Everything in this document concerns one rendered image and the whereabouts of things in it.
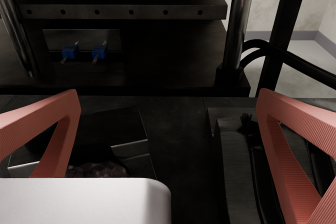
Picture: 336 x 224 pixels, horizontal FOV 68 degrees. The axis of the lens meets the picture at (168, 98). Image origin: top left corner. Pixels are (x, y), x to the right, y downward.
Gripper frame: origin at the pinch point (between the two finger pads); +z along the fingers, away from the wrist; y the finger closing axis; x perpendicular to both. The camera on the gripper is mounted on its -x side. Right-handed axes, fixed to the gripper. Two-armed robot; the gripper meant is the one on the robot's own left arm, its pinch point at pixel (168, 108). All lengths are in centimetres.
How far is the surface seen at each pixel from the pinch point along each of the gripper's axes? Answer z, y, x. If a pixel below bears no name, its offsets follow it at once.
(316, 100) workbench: 54, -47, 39
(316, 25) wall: 288, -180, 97
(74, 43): 74, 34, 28
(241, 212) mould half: 12.5, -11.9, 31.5
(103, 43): 74, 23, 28
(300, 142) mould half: 23.6, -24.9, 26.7
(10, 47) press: 97, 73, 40
